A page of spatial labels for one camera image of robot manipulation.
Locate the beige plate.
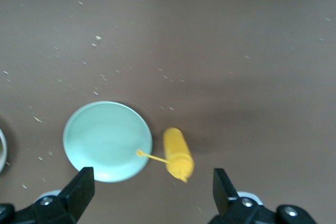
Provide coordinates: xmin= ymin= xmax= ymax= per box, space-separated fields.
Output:
xmin=0 ymin=126 xmax=8 ymax=175

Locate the brown tablecloth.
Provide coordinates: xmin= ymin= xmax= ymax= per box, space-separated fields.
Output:
xmin=0 ymin=0 xmax=336 ymax=224

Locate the mint green plate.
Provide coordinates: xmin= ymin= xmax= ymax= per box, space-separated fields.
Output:
xmin=62 ymin=100 xmax=153 ymax=183

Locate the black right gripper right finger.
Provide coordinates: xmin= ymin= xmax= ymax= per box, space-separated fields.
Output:
xmin=207 ymin=168 xmax=316 ymax=224

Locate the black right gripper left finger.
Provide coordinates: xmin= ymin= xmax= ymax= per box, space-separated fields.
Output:
xmin=0 ymin=166 xmax=96 ymax=224

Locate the yellow mustard squeeze bottle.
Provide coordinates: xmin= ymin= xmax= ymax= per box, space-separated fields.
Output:
xmin=135 ymin=127 xmax=195 ymax=184

